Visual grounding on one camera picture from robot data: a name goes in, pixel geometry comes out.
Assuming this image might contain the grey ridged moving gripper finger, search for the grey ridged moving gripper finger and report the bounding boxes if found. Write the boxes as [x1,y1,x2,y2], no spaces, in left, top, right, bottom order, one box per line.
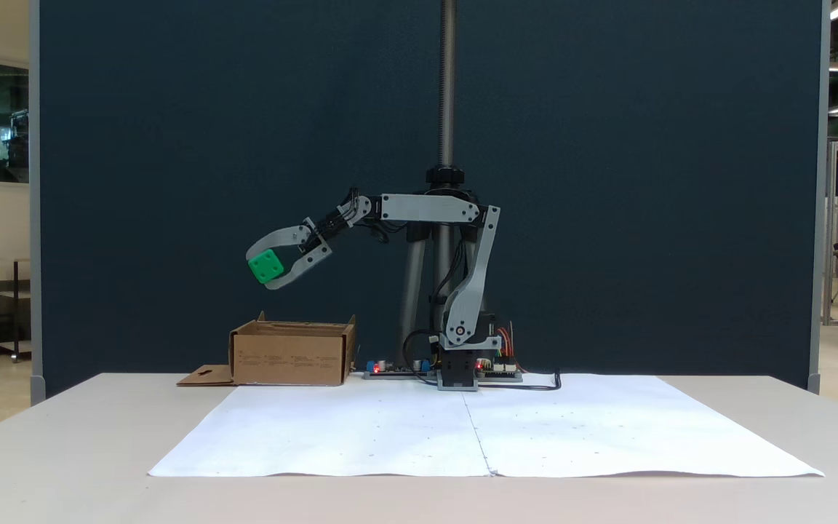
[265,243,333,291]

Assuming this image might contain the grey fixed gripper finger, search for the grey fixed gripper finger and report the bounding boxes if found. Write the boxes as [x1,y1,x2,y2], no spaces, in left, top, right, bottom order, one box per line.
[245,225,314,267]

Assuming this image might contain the green dice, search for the green dice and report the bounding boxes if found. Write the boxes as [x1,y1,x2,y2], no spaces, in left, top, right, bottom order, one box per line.
[248,250,286,285]

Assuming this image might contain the brown cardboard box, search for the brown cardboard box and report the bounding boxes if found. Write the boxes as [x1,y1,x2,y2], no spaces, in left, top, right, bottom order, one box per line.
[177,311,356,387]

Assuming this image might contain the dark blue partition panel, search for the dark blue partition panel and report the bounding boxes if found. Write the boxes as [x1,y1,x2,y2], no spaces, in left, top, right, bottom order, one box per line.
[29,0,830,405]

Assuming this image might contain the blue circuit board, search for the blue circuit board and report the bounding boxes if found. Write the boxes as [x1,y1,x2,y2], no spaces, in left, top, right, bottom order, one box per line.
[363,357,436,381]

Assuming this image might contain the white paper sheet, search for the white paper sheet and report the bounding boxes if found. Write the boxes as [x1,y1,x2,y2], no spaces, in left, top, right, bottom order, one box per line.
[463,373,825,479]
[148,375,494,479]

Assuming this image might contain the black shelf cart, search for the black shelf cart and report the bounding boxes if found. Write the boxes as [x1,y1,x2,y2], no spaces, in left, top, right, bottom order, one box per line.
[0,257,32,363]

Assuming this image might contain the black and silver camera tripod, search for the black and silver camera tripod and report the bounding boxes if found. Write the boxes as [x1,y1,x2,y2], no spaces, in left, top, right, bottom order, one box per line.
[397,0,487,368]

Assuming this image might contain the circuit board with coloured wires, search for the circuit board with coloured wires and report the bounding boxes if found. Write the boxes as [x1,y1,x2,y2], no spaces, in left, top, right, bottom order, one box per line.
[477,355,524,382]

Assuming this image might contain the long black cable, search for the long black cable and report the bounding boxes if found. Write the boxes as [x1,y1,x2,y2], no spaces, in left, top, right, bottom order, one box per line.
[479,370,562,392]

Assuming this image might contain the framed wall window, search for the framed wall window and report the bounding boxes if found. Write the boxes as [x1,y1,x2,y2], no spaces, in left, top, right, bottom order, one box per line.
[0,52,31,191]

